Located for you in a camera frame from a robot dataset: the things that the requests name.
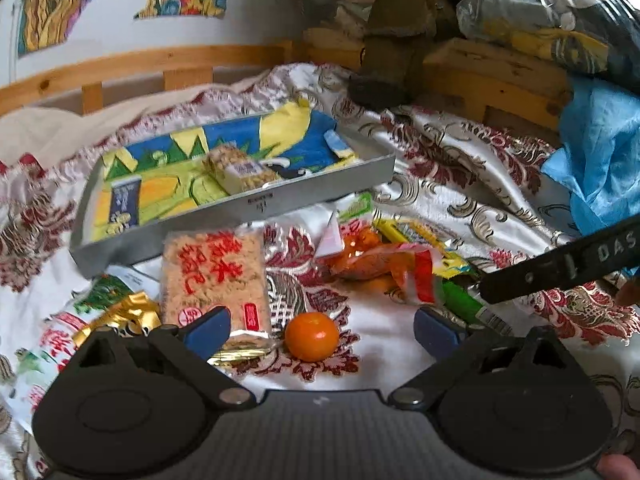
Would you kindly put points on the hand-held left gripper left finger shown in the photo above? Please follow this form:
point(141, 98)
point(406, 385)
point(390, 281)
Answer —
point(207, 331)

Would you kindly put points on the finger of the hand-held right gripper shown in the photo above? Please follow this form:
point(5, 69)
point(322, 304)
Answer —
point(525, 277)

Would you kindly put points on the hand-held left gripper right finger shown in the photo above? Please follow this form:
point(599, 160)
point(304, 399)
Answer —
point(437, 332)

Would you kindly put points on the green snack stick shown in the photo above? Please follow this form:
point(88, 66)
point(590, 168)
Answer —
point(462, 302)

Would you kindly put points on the orange chicken snack packet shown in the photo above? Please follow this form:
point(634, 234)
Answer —
point(380, 265)

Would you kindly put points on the grey metal tray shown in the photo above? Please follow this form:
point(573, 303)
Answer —
point(250, 208)

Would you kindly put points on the orange rice cracker packet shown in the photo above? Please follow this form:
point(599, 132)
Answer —
point(210, 275)

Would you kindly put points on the gold foil wrapper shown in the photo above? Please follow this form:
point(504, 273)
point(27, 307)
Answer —
point(130, 310)

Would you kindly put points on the yellow green snack packet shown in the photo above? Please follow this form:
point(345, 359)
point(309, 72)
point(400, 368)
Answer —
point(425, 235)

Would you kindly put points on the blue cloth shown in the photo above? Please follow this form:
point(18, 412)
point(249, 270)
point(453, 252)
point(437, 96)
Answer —
point(600, 150)

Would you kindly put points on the tangerine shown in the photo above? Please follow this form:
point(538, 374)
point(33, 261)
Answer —
point(312, 336)

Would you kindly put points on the floral patterned blanket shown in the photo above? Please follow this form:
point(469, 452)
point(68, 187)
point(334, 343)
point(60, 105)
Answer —
point(450, 160)

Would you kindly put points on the white triangular packet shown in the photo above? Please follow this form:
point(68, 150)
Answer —
point(330, 242)

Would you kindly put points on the colourful printed tray liner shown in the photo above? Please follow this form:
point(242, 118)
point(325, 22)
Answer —
point(165, 195)

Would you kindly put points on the light green snack packet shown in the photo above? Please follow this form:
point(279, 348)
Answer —
point(357, 207)

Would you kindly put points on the white green snack bag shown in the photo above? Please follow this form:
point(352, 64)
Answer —
point(55, 330)

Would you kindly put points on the clear peanut bar packet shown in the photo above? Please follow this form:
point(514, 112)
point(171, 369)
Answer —
point(240, 167)

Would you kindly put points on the clear plastic bag of clothes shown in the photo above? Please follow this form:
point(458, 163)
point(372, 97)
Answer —
point(550, 10)

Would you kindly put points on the cream cloth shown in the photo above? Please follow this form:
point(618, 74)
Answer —
point(50, 130)

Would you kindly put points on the dark olive plush toy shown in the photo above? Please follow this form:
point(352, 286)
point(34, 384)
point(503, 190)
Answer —
point(395, 10)

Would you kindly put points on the patchwork cloth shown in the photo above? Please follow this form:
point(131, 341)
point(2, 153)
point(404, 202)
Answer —
point(345, 10)

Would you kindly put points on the wooden bed frame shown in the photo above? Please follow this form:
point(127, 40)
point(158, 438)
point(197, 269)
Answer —
point(150, 55)

